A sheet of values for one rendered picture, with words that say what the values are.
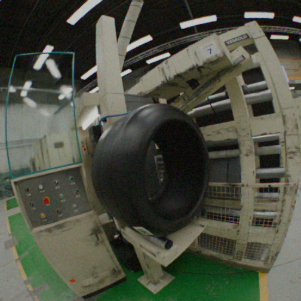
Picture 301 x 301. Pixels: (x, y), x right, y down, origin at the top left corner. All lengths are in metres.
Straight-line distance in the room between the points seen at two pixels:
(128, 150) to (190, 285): 1.35
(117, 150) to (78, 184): 0.68
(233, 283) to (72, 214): 1.49
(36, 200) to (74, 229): 0.33
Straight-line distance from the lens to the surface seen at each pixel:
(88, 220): 1.06
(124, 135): 0.40
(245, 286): 1.49
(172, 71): 0.80
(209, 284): 1.48
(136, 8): 1.61
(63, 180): 1.01
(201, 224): 0.83
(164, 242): 0.58
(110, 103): 0.82
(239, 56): 0.81
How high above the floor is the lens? 1.31
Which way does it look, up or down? 3 degrees down
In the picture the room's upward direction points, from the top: 11 degrees counter-clockwise
